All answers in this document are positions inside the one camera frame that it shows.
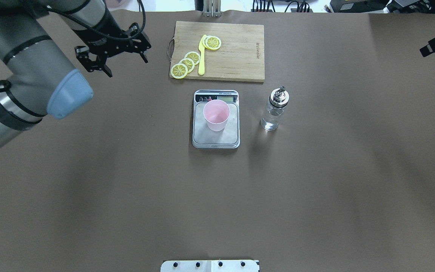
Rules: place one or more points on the glass sauce bottle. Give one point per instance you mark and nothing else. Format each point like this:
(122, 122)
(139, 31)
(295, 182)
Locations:
(278, 99)

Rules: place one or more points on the lemon slice by knife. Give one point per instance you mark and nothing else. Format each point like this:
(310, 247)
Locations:
(212, 42)

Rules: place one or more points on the silver kitchen scale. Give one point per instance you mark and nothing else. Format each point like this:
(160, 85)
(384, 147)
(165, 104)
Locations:
(202, 136)

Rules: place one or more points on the lemon slice near edge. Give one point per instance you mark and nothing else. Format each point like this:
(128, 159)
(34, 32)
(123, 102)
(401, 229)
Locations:
(179, 71)

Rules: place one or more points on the bamboo cutting board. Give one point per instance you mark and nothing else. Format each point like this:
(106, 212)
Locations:
(241, 57)

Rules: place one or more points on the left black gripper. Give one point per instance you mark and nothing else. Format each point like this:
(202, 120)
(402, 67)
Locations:
(97, 38)

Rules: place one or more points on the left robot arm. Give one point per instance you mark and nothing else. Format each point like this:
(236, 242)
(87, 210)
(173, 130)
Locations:
(44, 81)

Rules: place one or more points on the middle lemon slice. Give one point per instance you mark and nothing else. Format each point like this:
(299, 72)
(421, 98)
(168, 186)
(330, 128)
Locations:
(189, 64)

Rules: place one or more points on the pink plastic cup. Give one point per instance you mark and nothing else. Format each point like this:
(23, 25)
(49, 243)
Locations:
(216, 113)

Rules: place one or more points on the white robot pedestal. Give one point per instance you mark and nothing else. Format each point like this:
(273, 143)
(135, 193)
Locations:
(210, 266)

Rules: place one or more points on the aluminium frame post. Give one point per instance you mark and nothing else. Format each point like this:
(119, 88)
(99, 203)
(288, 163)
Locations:
(212, 8)

